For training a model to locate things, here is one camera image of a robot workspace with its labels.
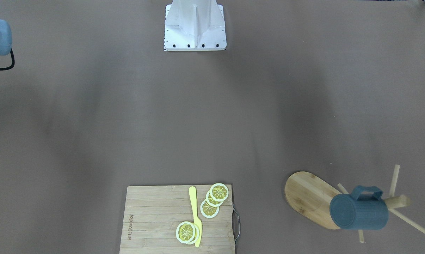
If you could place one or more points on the lemon slice middle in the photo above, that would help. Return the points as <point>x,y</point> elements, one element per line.
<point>211,202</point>

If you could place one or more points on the wooden cutting board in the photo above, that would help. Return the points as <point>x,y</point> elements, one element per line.
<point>152,214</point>

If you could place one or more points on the dark teal mug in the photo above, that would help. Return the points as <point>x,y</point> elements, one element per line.
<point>362,209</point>

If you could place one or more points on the lemon slice lower stack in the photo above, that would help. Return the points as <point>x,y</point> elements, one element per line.
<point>207,210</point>

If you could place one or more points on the wooden cup storage rack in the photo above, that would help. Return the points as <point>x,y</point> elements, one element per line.
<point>311,196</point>

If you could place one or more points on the yellow plastic knife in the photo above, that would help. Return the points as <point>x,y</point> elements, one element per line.
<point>196,219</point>

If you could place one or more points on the white pedestal column base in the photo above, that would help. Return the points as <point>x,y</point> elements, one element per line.
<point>194,25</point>

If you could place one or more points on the lemon slice near knife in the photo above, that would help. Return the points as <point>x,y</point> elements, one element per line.
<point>187,233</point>

